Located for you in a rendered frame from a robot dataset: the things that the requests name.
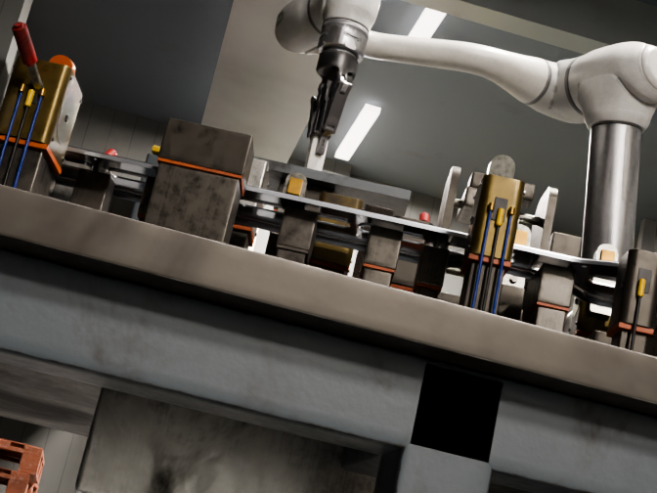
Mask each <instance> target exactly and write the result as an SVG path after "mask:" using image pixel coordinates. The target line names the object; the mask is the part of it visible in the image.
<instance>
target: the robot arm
mask: <svg viewBox="0 0 657 493"><path fill-rule="evenodd" d="M379 5H380V0H292V1H290V2H289V3H288V4H286V5H285V6H284V7H283V8H282V10H281V11H280V13H279V14H278V17H277V21H276V28H275V34H276V38H277V40H278V42H279V43H280V45H281V46H282V47H283V48H285V49H286V50H288V51H289V52H292V53H296V54H305V53H306V54H308V55H320V56H319V59H318V63H317V67H316V71H317V74H318V75H319V76H320V77H321V78H322V81H321V83H320V85H319V88H318V96H317V97H315V96H312V97H311V101H310V102H311V110H310V117H309V124H308V132H307V138H308V139H311V141H310V146H309V150H308V154H307V157H306V161H305V166H304V167H306V168H311V169H316V170H320V171H322V169H323V164H324V160H325V156H326V151H327V147H328V143H329V141H328V140H329V139H330V137H331V134H332V135H334V134H335V132H336V129H337V126H338V123H339V120H340V118H341V115H342V112H343V108H344V105H345V102H346V99H347V96H348V94H349V92H350V90H351V88H352V84H351V83H349V82H351V81H353V80H354V79H355V76H356V71H357V67H358V63H360V62H361V61H362V60H363V58H364V57H366V58H371V59H377V60H383V61H389V62H396V63H403V64H410V65H417V66H424V67H437V68H443V69H450V70H456V71H462V72H467V73H472V74H475V75H479V76H482V77H484V78H487V79H489V80H491V81H493V82H494V83H496V84H497V85H499V86H500V87H502V88H503V89H504V90H505V91H506V92H508V93H509V94H510V95H512V96H513V97H514V98H516V99H517V100H518V101H520V102H522V103H523V104H525V105H527V106H529V107H530V108H532V109H533V110H535V111H536V112H540V113H542V114H545V115H547V116H550V117H552V118H555V119H558V120H561V121H564V122H568V123H585V124H586V126H587V128H588V129H589V131H590V132H591V137H590V150H589V163H588V176H587V188H586V201H585V214H584V227H583V239H582V252H581V258H587V259H593V256H594V254H595V252H596V250H597V249H598V247H599V246H601V245H605V244H607V245H612V246H613V247H615V248H616V249H617V251H618V261H619V260H620V258H621V257H622V256H623V255H624V254H625V253H626V252H627V251H628V250H629V249H632V248H634V240H635V213H636V199H637V184H638V170H639V156H640V141H641V134H642V133H644V131H645V130H646V129H647V127H648V126H649V123H650V120H651V118H652V116H653V114H654V113H655V110H656V108H657V47H655V46H652V45H648V44H645V43H642V42H623V43H618V44H614V45H610V46H606V47H602V48H599V49H596V50H593V51H591V52H589V53H587V54H585V55H584V56H581V57H578V58H574V59H569V60H563V61H558V62H557V63H554V62H550V61H547V60H544V59H541V58H536V57H531V56H525V55H521V54H516V53H512V52H508V51H505V50H501V49H498V48H494V47H489V46H485V45H480V44H475V43H468V42H461V41H453V40H443V39H433V38H423V37H412V36H403V35H393V34H385V33H379V32H375V31H371V28H372V26H373V24H374V22H375V19H376V16H377V13H378V9H379Z"/></svg>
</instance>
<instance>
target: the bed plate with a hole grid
mask: <svg viewBox="0 0 657 493"><path fill-rule="evenodd" d="M0 248H3V249H6V250H10V251H14V252H18V253H22V254H26V255H29V256H33V257H37V258H41V259H45V260H49V261H53V262H57V263H61V264H63V265H67V266H71V267H75V268H79V269H83V270H87V271H91V272H95V273H98V274H102V275H106V276H110V277H114V278H117V279H121V280H125V281H129V282H133V283H136V284H140V285H144V286H148V287H152V288H156V289H160V290H164V291H170V292H174V293H178V294H181V295H185V296H189V297H193V298H197V299H201V300H205V301H208V302H212V303H216V304H220V305H224V306H228V307H232V308H236V309H239V310H242V311H246V312H250V313H254V314H258V315H262V316H266V317H270V318H274V319H277V320H281V321H285V322H289V323H292V324H296V325H300V326H304V327H308V328H312V329H315V330H319V331H323V332H327V333H331V334H335V335H339V336H346V337H349V338H353V339H356V340H360V341H364V342H368V343H372V344H376V345H380V346H384V347H387V348H391V349H395V350H399V351H403V352H407V353H411V354H414V355H418V356H421V357H425V358H429V359H433V360H437V361H441V362H445V363H449V364H453V365H456V366H460V367H464V368H467V369H471V370H475V371H479V372H483V373H487V374H491V375H494V376H498V377H502V378H506V379H510V380H514V381H521V382H525V383H528V384H531V385H535V386H539V387H543V388H547V389H551V390H555V391H559V392H563V393H566V394H570V395H574V396H578V397H582V398H586V399H589V400H593V401H597V402H600V403H604V404H608V405H612V406H616V407H620V408H624V409H628V410H632V411H635V412H639V413H642V414H646V415H650V416H654V417H657V357H654V356H650V355H647V354H643V353H639V352H635V351H632V350H629V349H625V348H621V347H617V346H614V345H610V344H606V343H602V342H598V341H595V340H591V339H587V338H583V337H579V336H573V335H569V334H565V333H562V332H559V331H555V330H551V329H547V328H543V327H540V326H536V325H532V324H528V323H524V322H521V321H517V320H513V319H509V318H506V317H503V316H499V315H495V314H491V313H487V312H484V311H480V310H476V309H472V308H468V307H465V306H461V305H457V304H453V303H450V302H447V301H443V300H439V299H435V298H431V297H428V296H424V295H420V294H416V293H412V292H409V291H402V290H398V289H394V288H391V287H387V286H384V285H380V284H377V283H373V282H369V281H365V280H361V279H358V278H354V277H350V276H346V275H342V274H339V273H335V272H331V271H328V270H324V269H321V268H317V267H313V266H309V265H305V264H302V263H298V262H294V261H290V260H286V259H283V258H279V257H276V256H272V255H268V254H265V253H261V252H257V251H253V250H249V249H246V248H242V247H238V246H231V245H228V244H224V243H220V242H216V241H212V240H209V239H206V238H202V237H198V236H194V235H191V234H187V233H183V232H179V231H175V230H172V229H168V228H164V227H160V226H156V225H154V224H150V223H146V222H142V221H139V220H135V219H131V218H127V217H123V216H120V215H116V214H112V213H108V212H104V211H101V210H98V209H94V208H90V207H86V206H83V205H79V204H75V203H71V202H65V201H61V200H57V199H53V198H49V197H46V196H42V195H38V194H34V193H31V192H28V191H24V190H20V189H16V188H12V187H9V186H5V185H1V184H0ZM101 389H102V388H101V387H100V386H96V385H93V384H89V383H85V382H81V381H74V380H70V379H66V378H62V377H57V376H53V375H49V374H45V373H41V372H37V371H33V370H29V369H26V368H22V367H18V366H14V365H10V364H5V363H1V362H0V416H1V417H6V418H10V419H14V420H18V421H22V422H26V423H31V424H35V425H39V426H45V427H49V428H54V429H58V430H62V431H66V432H70V433H74V434H79V435H83V436H87V437H88V435H89V432H90V428H91V424H92V422H93V418H94V414H95V411H96V407H97V403H98V400H99V396H100V392H101Z"/></svg>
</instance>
